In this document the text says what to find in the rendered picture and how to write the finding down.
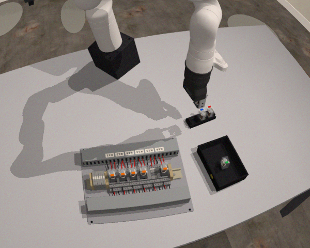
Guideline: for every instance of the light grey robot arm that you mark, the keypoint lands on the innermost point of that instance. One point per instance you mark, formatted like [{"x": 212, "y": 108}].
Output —
[{"x": 204, "y": 25}]

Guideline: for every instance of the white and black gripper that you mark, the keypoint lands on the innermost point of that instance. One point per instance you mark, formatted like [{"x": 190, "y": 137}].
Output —
[{"x": 197, "y": 75}]

